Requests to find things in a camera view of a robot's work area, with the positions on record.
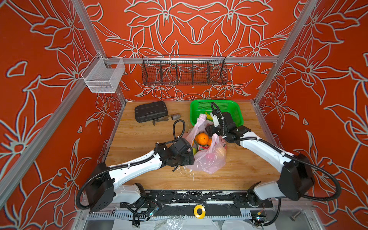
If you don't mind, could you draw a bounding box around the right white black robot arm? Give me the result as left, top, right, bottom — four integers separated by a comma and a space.
206, 102, 342, 207

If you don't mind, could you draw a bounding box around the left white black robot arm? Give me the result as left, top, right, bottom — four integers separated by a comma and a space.
75, 130, 195, 213

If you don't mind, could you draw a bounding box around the yellow banana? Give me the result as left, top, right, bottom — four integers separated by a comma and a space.
205, 112, 213, 121

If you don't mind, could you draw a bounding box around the metal wrench tool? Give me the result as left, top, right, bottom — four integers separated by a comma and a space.
152, 114, 181, 126

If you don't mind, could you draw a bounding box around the green plastic basket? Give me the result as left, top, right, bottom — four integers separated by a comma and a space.
190, 99, 244, 126

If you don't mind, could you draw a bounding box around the black plastic tool case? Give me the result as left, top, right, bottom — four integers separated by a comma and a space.
135, 101, 168, 123

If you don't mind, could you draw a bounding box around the yellow tape roll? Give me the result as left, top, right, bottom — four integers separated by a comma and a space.
194, 205, 206, 219

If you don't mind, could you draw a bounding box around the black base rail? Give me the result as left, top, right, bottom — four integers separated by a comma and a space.
119, 189, 274, 209

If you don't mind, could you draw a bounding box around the black wire wall basket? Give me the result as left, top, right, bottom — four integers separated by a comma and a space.
141, 54, 229, 86

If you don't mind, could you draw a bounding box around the white wire mesh basket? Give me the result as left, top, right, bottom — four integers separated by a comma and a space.
81, 53, 126, 93

